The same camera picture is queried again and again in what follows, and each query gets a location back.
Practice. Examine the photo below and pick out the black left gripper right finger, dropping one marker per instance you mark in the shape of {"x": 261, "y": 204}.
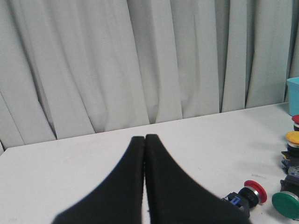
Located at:
{"x": 175, "y": 198}

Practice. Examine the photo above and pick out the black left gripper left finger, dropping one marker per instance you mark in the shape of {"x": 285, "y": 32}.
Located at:
{"x": 118, "y": 199}

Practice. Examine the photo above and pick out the red push button sideways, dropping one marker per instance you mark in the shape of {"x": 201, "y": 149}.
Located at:
{"x": 248, "y": 197}

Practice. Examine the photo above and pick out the yellow mushroom push button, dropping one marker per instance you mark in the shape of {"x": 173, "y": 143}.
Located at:
{"x": 290, "y": 160}

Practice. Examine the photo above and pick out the red mushroom push button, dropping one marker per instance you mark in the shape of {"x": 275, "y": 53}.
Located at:
{"x": 295, "y": 120}

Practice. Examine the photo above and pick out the light blue plastic box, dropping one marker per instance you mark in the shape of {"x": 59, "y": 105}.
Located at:
{"x": 293, "y": 91}

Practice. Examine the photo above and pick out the green mushroom push button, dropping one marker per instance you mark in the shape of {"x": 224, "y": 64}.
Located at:
{"x": 286, "y": 202}

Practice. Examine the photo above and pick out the grey pleated curtain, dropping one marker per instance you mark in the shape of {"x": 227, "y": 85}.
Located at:
{"x": 76, "y": 67}

